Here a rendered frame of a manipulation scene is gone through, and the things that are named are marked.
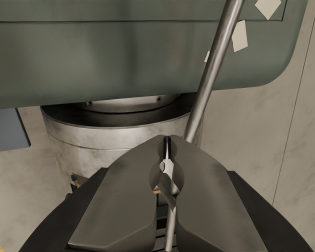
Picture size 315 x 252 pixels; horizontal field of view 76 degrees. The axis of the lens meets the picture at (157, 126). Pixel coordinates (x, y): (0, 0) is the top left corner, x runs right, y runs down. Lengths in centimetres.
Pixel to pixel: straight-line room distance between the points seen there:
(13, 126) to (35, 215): 149
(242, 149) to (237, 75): 199
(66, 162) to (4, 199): 183
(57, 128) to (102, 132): 8
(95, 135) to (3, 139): 64
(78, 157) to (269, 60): 30
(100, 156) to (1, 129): 62
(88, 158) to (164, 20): 21
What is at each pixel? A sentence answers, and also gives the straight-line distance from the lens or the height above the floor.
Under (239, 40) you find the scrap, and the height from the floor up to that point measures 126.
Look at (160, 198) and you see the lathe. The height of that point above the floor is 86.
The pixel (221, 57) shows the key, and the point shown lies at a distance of 17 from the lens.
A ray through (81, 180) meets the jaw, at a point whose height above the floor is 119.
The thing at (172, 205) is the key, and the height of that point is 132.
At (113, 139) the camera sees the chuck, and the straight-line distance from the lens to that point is 29.
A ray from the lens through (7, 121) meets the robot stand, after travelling 87.
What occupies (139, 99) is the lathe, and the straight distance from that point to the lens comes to 31.
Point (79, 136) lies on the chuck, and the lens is 31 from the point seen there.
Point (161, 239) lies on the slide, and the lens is 95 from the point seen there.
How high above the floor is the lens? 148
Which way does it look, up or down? 60 degrees down
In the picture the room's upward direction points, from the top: 151 degrees clockwise
